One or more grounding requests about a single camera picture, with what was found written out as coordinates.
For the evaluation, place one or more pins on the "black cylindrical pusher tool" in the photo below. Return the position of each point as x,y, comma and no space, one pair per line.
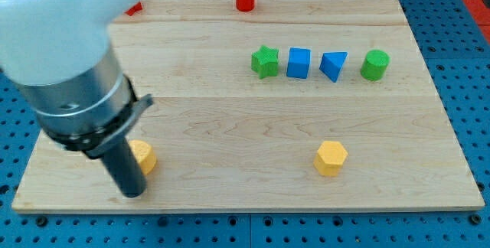
123,168

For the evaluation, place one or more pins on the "red star block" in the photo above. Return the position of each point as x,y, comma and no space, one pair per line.
134,9

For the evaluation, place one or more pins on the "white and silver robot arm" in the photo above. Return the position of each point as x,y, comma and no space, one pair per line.
59,55

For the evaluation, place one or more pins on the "green star block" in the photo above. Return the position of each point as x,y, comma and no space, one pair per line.
265,62

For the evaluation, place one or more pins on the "yellow cylinder block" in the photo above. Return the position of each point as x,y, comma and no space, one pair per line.
144,154

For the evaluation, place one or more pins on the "light wooden board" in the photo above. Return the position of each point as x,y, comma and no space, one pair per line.
228,141

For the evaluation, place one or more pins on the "blue cube block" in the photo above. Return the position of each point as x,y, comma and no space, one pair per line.
298,63

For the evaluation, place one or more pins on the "yellow hexagon block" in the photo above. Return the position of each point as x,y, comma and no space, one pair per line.
330,158

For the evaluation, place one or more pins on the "blue triangular prism block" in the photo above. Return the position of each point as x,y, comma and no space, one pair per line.
332,63

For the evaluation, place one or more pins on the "green cylinder block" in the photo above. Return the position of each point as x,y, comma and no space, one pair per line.
374,65

